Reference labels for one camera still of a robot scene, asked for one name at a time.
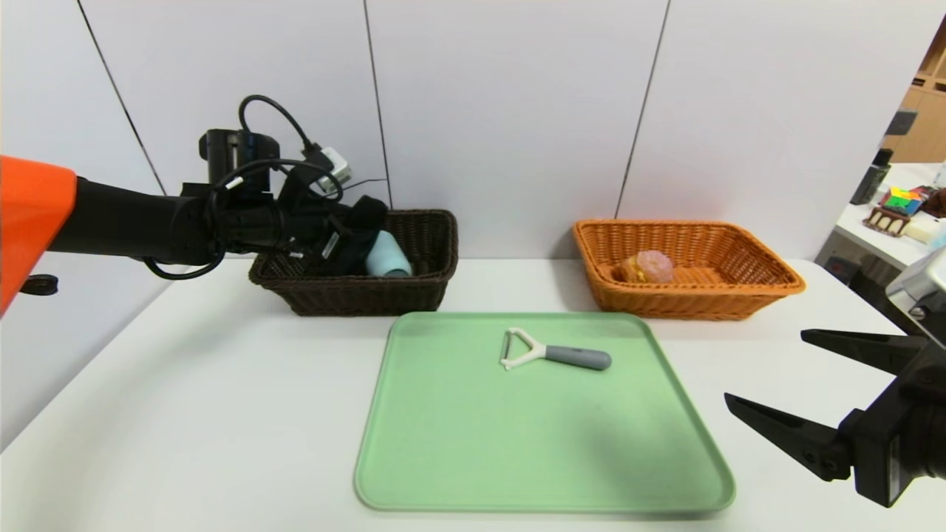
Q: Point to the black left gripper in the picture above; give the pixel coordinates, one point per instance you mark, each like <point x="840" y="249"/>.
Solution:
<point x="330" y="244"/>

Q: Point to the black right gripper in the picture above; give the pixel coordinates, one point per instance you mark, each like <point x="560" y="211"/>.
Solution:
<point x="889" y="448"/>

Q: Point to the black glasses case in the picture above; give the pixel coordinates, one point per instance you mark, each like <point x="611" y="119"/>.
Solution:
<point x="362" y="229"/>

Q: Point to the blue-grey plastic cup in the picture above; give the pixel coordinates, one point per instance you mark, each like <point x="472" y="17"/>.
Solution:
<point x="388" y="258"/>

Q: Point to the pink and yellow cream bun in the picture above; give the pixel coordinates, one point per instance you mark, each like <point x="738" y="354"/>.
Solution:
<point x="650" y="266"/>

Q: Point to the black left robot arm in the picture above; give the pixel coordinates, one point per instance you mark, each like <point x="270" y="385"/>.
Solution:
<point x="133" y="222"/>

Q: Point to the dark brown wicker basket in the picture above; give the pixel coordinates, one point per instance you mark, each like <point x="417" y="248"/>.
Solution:
<point x="355" y="295"/>

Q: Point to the orange wicker basket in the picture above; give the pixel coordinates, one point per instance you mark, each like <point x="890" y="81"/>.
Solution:
<point x="702" y="303"/>

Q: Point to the white background table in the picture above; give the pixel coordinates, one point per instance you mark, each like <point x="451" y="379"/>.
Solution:
<point x="879" y="244"/>

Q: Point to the chocolate cake toy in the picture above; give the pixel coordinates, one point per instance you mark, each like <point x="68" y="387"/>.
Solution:
<point x="883" y="222"/>

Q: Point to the pale yellow block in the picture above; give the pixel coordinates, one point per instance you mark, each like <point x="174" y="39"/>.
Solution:
<point x="920" y="230"/>

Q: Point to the colourful puzzle cube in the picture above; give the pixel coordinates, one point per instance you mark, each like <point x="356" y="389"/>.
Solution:
<point x="902" y="201"/>

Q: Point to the dark green box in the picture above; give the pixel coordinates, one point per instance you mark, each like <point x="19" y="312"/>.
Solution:
<point x="868" y="185"/>

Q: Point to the dark brown toy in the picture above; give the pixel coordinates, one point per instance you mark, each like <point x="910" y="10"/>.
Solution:
<point x="937" y="205"/>

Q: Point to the light green plastic tray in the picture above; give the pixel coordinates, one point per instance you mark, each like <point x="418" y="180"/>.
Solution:
<point x="554" y="443"/>

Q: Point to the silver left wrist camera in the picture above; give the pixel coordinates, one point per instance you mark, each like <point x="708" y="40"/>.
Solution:
<point x="336" y="168"/>

